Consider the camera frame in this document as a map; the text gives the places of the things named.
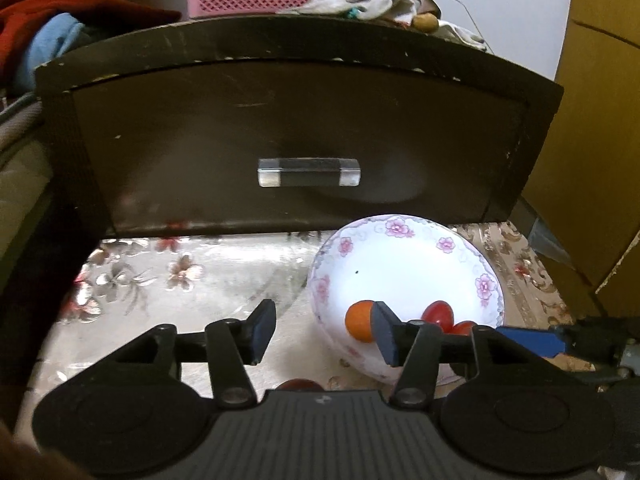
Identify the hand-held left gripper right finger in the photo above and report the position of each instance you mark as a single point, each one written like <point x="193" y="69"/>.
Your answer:
<point x="383" y="332"/>

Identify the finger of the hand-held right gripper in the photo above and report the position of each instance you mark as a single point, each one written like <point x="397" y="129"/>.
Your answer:
<point x="530" y="341"/>

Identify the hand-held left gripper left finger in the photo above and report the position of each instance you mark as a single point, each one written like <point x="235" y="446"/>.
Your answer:
<point x="262" y="331"/>

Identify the small orange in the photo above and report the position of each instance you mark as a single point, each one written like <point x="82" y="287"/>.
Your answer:
<point x="359" y="321"/>

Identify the red cherry tomato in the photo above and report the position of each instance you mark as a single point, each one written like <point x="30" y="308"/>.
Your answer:
<point x="438" y="314"/>
<point x="461" y="329"/>

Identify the white floral porcelain bowl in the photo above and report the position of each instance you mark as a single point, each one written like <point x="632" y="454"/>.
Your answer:
<point x="400" y="270"/>

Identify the dark red round fruit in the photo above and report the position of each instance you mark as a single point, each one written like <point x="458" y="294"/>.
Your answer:
<point x="299" y="385"/>

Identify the floral plastic tablecloth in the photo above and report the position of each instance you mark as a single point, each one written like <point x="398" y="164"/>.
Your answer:
<point x="200" y="310"/>

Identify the dark wooden drawer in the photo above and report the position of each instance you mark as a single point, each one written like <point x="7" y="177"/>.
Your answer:
<point x="200" y="125"/>

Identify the brown cardboard box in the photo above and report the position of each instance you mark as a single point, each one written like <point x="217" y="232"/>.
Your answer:
<point x="595" y="135"/>

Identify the brown round fruit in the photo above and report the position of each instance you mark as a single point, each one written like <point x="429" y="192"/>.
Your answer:
<point x="425" y="21"/>

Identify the dark wooden nightstand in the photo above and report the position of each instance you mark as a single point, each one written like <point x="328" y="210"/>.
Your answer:
<point x="55" y="90"/>

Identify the light blue cloth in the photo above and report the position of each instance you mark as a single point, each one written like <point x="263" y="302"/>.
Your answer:
<point x="50" y="45"/>

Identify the red cloth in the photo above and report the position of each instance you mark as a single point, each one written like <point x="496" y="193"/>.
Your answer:
<point x="60" y="0"/>

